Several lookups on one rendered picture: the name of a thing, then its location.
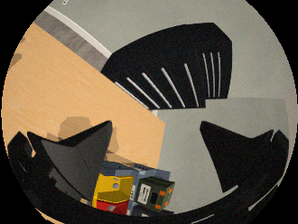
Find red open bin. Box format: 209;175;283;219
97;200;129;215

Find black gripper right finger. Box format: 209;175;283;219
200;121;274;193

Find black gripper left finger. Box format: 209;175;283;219
27;120;113;202

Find yellow long thin bar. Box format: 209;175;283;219
92;183;98;208

